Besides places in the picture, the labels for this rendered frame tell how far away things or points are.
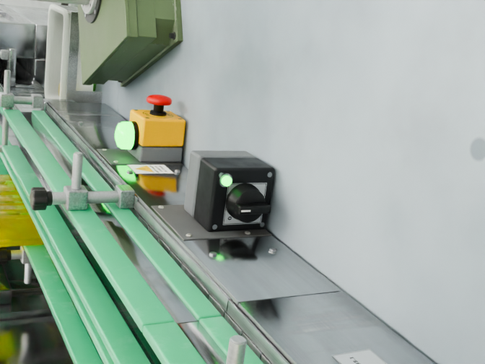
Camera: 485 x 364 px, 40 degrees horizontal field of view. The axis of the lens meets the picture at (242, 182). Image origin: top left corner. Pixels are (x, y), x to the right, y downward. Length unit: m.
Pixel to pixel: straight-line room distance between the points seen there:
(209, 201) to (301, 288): 0.17
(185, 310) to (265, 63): 0.34
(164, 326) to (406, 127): 0.28
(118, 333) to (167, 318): 0.13
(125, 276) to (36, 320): 0.54
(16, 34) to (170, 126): 1.31
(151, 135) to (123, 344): 0.40
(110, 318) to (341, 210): 0.29
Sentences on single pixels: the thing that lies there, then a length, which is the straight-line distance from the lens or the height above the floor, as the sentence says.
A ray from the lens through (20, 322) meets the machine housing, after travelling 1.23.
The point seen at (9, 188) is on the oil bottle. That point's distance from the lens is 1.30.
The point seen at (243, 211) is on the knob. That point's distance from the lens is 0.76.
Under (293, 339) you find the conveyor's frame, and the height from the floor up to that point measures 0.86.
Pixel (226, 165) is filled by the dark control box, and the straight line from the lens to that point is 0.79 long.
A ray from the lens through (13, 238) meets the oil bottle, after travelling 1.18.
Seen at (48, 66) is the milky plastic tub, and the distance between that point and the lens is 1.66.
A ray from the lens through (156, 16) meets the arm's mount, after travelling 1.09.
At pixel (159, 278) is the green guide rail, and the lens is 0.72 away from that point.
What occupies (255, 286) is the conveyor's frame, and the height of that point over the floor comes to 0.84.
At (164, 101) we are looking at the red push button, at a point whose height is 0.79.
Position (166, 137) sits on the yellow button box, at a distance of 1.05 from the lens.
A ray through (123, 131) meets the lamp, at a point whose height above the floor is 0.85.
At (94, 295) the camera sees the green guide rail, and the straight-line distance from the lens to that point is 0.83.
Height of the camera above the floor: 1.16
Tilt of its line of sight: 28 degrees down
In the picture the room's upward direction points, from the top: 91 degrees counter-clockwise
